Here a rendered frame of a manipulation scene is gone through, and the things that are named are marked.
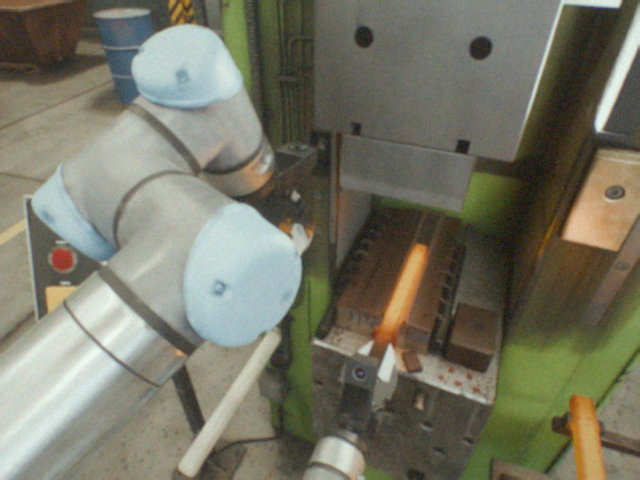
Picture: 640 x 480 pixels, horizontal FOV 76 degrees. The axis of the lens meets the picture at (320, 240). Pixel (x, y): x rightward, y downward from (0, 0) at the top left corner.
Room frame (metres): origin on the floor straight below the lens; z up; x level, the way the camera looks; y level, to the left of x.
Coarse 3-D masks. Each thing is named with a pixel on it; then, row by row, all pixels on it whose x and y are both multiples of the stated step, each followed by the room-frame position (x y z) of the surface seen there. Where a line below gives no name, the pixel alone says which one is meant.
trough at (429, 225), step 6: (426, 216) 0.93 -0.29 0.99; (432, 216) 0.93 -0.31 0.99; (438, 216) 0.92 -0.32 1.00; (426, 222) 0.91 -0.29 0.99; (432, 222) 0.91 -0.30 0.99; (426, 228) 0.88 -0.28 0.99; (432, 228) 0.88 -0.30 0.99; (420, 234) 0.85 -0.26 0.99; (426, 234) 0.85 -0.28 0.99; (432, 234) 0.86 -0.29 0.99; (420, 240) 0.83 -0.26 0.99; (426, 240) 0.83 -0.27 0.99; (426, 252) 0.78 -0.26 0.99; (420, 270) 0.70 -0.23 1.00; (408, 300) 0.62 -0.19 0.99; (402, 318) 0.57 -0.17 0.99
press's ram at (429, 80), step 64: (320, 0) 0.62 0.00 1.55; (384, 0) 0.59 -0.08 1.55; (448, 0) 0.56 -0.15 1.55; (512, 0) 0.53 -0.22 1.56; (576, 0) 0.67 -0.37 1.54; (320, 64) 0.62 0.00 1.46; (384, 64) 0.59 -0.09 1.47; (448, 64) 0.55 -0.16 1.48; (512, 64) 0.52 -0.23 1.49; (320, 128) 0.62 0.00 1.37; (384, 128) 0.58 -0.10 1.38; (448, 128) 0.55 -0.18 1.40; (512, 128) 0.52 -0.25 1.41
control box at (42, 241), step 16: (32, 224) 0.67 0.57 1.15; (32, 240) 0.65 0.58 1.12; (48, 240) 0.65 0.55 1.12; (64, 240) 0.65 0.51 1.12; (32, 256) 0.64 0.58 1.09; (48, 256) 0.63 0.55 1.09; (80, 256) 0.64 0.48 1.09; (32, 272) 0.62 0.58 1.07; (48, 272) 0.62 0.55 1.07; (64, 272) 0.62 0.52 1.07; (80, 272) 0.62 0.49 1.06; (32, 288) 0.60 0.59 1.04
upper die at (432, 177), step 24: (360, 144) 0.60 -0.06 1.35; (384, 144) 0.58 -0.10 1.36; (408, 144) 0.57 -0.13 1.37; (360, 168) 0.60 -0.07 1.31; (384, 168) 0.58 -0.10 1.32; (408, 168) 0.57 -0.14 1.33; (432, 168) 0.55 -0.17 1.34; (456, 168) 0.54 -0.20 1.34; (384, 192) 0.58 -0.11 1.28; (408, 192) 0.56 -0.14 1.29; (432, 192) 0.55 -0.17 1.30; (456, 192) 0.54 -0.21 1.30
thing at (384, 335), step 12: (420, 252) 0.75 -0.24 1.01; (408, 264) 0.71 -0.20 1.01; (420, 264) 0.71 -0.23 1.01; (408, 276) 0.66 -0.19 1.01; (396, 288) 0.62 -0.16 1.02; (408, 288) 0.62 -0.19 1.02; (396, 300) 0.59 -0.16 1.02; (396, 312) 0.55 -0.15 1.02; (384, 324) 0.52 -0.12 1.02; (396, 324) 0.52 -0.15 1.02; (372, 336) 0.50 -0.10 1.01; (384, 336) 0.49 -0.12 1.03; (396, 336) 0.49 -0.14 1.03; (372, 348) 0.46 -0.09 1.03; (384, 348) 0.46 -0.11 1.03
